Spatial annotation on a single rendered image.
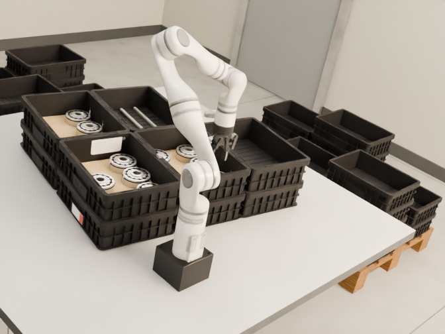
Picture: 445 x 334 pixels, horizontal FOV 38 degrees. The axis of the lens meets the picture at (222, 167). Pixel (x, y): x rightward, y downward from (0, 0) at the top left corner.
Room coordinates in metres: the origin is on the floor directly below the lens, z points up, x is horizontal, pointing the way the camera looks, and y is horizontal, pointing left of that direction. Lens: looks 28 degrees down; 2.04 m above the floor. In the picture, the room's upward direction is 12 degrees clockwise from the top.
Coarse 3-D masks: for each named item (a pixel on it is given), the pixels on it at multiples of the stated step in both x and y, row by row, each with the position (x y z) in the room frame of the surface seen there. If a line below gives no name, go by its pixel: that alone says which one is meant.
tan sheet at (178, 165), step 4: (168, 152) 2.30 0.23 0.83; (172, 152) 2.31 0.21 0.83; (172, 156) 2.28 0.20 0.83; (172, 160) 2.24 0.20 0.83; (176, 160) 2.25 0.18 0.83; (172, 164) 2.21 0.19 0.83; (176, 164) 2.22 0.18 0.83; (180, 164) 2.23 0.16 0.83; (184, 164) 2.23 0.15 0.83; (176, 168) 2.19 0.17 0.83; (180, 168) 2.19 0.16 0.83; (180, 172) 2.16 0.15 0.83
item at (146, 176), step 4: (128, 168) 2.06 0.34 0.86; (132, 168) 2.07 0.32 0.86; (136, 168) 2.07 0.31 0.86; (140, 168) 2.07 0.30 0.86; (124, 172) 2.02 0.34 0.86; (128, 172) 2.03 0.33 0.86; (144, 172) 2.05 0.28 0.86; (148, 172) 2.06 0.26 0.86; (124, 176) 2.00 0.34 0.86; (128, 176) 2.00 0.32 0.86; (132, 176) 2.01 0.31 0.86; (144, 176) 2.02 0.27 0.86; (148, 176) 2.03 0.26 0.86; (132, 180) 1.98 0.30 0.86; (136, 180) 1.98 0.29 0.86; (140, 180) 1.99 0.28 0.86; (144, 180) 2.00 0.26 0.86
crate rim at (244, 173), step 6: (174, 126) 2.35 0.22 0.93; (138, 132) 2.23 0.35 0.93; (144, 132) 2.25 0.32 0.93; (234, 156) 2.19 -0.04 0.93; (168, 162) 2.04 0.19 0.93; (240, 162) 2.15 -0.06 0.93; (174, 168) 2.00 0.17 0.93; (246, 168) 2.12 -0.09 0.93; (180, 174) 1.97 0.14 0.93; (222, 174) 2.03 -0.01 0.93; (228, 174) 2.04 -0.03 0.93; (234, 174) 2.06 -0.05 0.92; (240, 174) 2.08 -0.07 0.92; (246, 174) 2.10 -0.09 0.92; (222, 180) 2.03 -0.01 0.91
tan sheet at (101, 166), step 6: (84, 162) 2.09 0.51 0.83; (90, 162) 2.10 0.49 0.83; (96, 162) 2.11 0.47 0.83; (102, 162) 2.12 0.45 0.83; (108, 162) 2.13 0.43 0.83; (90, 168) 2.05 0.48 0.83; (96, 168) 2.06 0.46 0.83; (102, 168) 2.07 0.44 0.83; (108, 168) 2.08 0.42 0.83; (108, 174) 2.04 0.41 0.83; (114, 174) 2.05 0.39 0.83; (120, 174) 2.06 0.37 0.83; (120, 180) 2.01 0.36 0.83; (120, 186) 1.97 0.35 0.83; (126, 186) 1.98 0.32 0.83; (114, 192) 1.93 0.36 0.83
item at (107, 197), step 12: (60, 144) 2.02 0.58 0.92; (144, 144) 2.14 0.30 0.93; (72, 156) 1.94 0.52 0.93; (156, 156) 2.06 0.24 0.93; (84, 168) 1.88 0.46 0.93; (168, 168) 2.00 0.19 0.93; (96, 180) 1.82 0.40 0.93; (96, 192) 1.78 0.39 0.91; (120, 192) 1.77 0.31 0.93; (132, 192) 1.79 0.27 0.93; (144, 192) 1.82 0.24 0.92; (156, 192) 1.85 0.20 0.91
